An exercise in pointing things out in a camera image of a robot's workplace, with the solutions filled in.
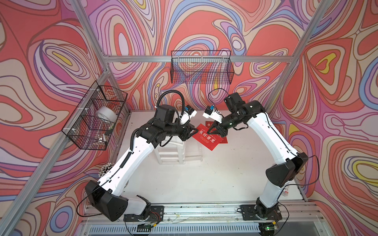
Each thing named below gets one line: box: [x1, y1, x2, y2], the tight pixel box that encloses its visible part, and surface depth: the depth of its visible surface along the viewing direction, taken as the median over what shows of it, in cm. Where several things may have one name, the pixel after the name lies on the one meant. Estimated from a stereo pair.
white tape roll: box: [95, 106, 119, 123], surface depth 76 cm
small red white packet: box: [281, 186, 289, 197], surface depth 80 cm
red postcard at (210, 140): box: [191, 123, 224, 151], surface depth 74 cm
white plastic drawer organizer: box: [154, 135, 186, 165], surface depth 81 cm
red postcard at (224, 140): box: [219, 136, 228, 144], surface depth 103 cm
